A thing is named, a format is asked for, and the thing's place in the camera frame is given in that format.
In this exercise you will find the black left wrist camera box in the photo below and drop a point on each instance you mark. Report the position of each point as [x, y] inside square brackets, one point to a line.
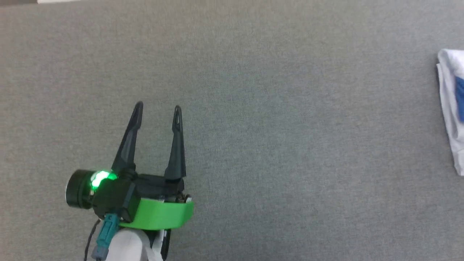
[116, 201]

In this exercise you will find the white and blue t-shirt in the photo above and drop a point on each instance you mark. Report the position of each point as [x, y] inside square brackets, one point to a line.
[449, 108]

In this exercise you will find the grey fabric sofa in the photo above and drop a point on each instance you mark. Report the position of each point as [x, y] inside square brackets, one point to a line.
[290, 127]

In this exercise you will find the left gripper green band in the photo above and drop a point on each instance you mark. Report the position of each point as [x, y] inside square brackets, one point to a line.
[163, 214]

